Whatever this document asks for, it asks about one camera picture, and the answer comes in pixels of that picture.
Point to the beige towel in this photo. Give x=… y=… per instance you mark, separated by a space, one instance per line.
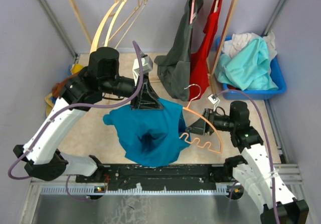
x=50 y=102

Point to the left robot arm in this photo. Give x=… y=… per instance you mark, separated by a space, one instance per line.
x=80 y=93

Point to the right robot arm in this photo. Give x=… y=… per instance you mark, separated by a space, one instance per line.
x=252 y=168

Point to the red t shirt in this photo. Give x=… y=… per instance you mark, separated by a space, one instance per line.
x=198 y=72

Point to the grey t shirt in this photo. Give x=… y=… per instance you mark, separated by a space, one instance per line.
x=173 y=69

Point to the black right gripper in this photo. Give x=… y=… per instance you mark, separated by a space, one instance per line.
x=199 y=126

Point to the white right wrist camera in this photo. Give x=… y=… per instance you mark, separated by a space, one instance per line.
x=214 y=100

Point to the orange wooden hanger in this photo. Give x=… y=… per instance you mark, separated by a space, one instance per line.
x=199 y=140

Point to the turquoise cloth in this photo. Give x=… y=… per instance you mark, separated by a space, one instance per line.
x=247 y=81

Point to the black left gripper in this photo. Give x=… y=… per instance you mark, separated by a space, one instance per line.
x=147 y=99

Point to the white toothed cable duct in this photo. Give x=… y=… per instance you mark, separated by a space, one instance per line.
x=92 y=190

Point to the blue t shirt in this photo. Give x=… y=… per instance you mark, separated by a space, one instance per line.
x=150 y=138

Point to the pink hanger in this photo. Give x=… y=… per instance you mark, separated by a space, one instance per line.
x=193 y=12

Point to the yellow cloth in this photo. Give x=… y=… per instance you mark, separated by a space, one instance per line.
x=76 y=68

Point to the blue plastic bin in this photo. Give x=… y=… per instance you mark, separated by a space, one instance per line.
x=276 y=76

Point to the brown cloth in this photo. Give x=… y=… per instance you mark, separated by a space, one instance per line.
x=58 y=86

